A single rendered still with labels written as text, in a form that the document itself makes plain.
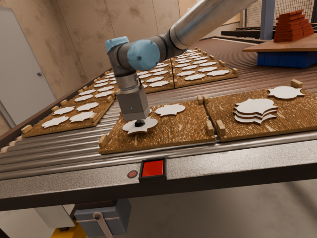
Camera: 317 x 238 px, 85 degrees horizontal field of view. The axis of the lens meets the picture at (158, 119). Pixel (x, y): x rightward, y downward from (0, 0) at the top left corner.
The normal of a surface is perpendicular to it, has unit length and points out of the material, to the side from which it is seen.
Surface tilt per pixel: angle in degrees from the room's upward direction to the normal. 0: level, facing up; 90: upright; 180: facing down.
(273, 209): 0
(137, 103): 90
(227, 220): 0
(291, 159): 0
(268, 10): 90
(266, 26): 90
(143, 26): 90
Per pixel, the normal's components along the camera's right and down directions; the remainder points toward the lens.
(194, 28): -0.53, 0.75
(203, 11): -0.78, 0.38
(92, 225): -0.04, 0.45
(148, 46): 0.63, 0.24
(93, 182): -0.20, -0.88
